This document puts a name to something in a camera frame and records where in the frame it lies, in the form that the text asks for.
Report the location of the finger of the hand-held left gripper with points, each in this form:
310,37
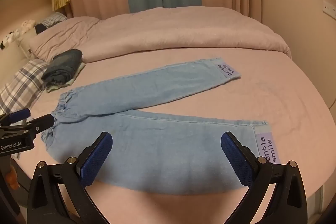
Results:
19,114
42,121

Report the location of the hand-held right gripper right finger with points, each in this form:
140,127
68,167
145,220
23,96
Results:
236,158

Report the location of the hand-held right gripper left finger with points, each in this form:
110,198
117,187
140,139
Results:
95,158

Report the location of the light blue denim pants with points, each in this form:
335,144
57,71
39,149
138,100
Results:
157,140

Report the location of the plaid pillow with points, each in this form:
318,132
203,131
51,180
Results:
21,85

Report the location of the folded pale green cloth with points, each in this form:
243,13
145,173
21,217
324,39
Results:
74,75

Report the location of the folded dark denim jeans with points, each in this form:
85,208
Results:
63,66

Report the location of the pink bed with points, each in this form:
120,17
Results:
275,98

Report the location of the black and white plush toy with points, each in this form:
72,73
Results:
7,40

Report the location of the pink pillow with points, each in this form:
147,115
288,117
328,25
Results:
63,35

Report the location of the blue checked cloth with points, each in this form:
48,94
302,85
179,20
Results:
53,19

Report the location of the pink duvet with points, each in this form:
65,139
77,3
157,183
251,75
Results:
183,29

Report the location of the white wall socket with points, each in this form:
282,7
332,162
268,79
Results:
329,8

